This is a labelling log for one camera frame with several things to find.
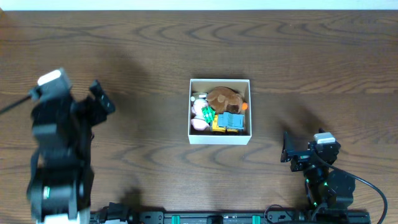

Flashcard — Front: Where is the yellow grey toy truck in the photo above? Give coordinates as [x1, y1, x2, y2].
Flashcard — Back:
[210, 112, 244, 134]

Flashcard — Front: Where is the brown plush toy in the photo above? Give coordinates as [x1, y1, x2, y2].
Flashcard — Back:
[206, 86, 248, 114]

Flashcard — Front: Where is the green round plastic disc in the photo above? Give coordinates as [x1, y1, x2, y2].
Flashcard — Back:
[201, 106, 216, 123]

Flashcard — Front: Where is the pink white duck toy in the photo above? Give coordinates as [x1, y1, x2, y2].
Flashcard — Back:
[190, 92, 210, 131]

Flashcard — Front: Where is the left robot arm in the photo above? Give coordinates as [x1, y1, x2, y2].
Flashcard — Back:
[27, 80, 115, 223]

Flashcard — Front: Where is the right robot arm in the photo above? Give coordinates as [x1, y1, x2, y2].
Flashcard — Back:
[280, 129, 355, 223]

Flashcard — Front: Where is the white cardboard box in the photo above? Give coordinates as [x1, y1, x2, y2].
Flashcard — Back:
[187, 78, 252, 145]

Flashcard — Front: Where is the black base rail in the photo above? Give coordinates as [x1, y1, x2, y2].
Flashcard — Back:
[88, 203, 371, 224]

